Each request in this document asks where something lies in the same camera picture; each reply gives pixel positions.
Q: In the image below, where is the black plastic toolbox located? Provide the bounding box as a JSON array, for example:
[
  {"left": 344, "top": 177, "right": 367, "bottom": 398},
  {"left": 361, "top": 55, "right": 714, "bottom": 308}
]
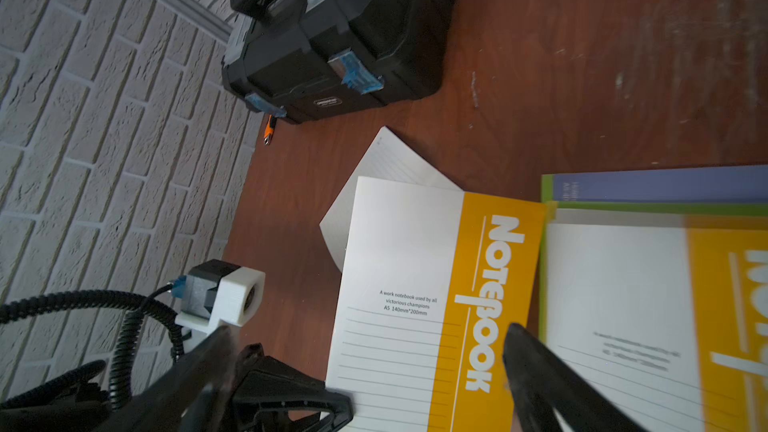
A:
[{"left": 221, "top": 0, "right": 454, "bottom": 124}]

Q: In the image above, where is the orange handled adjustable wrench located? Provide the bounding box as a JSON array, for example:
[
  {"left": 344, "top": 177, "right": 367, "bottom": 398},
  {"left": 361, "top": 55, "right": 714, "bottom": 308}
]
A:
[{"left": 263, "top": 115, "right": 278, "bottom": 146}]

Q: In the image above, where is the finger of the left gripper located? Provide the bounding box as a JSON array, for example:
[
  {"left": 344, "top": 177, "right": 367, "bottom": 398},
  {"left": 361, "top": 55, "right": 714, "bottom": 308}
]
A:
[{"left": 230, "top": 344, "right": 354, "bottom": 431}]

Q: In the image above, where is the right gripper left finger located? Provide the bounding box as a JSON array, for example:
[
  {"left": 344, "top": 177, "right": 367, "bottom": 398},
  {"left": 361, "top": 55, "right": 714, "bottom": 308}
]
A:
[{"left": 97, "top": 326, "right": 239, "bottom": 431}]

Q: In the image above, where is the large white lined notebook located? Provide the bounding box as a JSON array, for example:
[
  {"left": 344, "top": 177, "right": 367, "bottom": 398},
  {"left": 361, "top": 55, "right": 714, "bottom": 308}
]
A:
[{"left": 320, "top": 128, "right": 546, "bottom": 431}]

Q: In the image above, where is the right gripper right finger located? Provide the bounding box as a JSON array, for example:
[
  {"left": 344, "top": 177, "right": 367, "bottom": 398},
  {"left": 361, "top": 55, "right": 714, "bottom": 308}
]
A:
[{"left": 503, "top": 323, "right": 642, "bottom": 431}]

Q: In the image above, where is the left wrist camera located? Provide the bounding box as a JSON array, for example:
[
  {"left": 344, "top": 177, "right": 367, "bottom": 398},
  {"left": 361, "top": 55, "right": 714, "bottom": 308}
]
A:
[{"left": 172, "top": 259, "right": 266, "bottom": 337}]

